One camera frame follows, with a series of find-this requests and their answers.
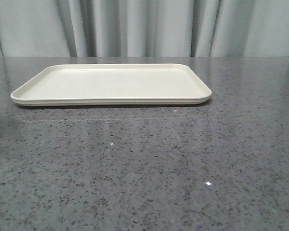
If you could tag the pale grey-green curtain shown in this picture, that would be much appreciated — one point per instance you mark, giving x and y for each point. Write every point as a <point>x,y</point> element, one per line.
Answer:
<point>144,28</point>

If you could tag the cream rectangular plastic tray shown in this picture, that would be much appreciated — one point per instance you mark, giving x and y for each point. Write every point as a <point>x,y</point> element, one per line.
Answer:
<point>112,84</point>

